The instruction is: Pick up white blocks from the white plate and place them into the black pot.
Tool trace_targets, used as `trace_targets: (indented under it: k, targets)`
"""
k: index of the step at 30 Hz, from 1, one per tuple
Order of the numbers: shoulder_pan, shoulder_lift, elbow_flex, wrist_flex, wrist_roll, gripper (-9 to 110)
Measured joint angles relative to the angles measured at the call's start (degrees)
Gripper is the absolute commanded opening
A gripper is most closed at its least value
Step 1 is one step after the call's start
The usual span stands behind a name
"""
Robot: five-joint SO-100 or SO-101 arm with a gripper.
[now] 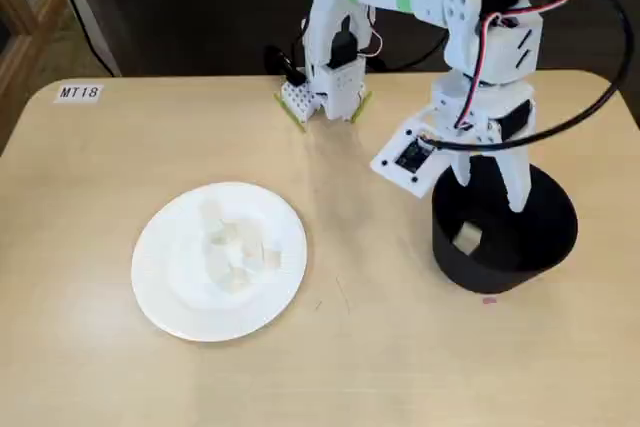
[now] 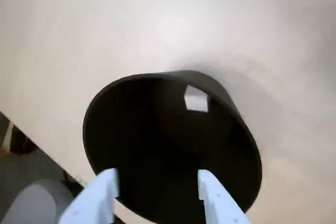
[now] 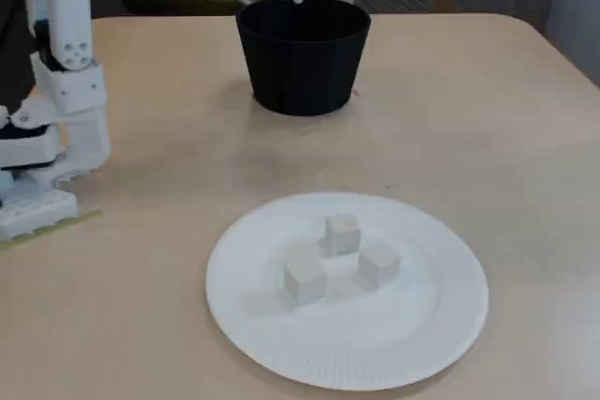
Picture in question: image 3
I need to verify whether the white cube block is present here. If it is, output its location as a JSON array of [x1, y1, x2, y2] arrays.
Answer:
[[322, 213, 362, 257], [282, 244, 329, 311], [355, 239, 403, 291]]

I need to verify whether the black pot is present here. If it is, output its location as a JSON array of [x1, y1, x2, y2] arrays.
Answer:
[[235, 0, 372, 117]]

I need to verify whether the white paper plate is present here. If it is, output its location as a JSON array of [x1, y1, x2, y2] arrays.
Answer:
[[204, 191, 490, 393]]

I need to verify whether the green base mat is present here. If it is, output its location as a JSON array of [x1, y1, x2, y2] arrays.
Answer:
[[0, 210, 104, 251]]

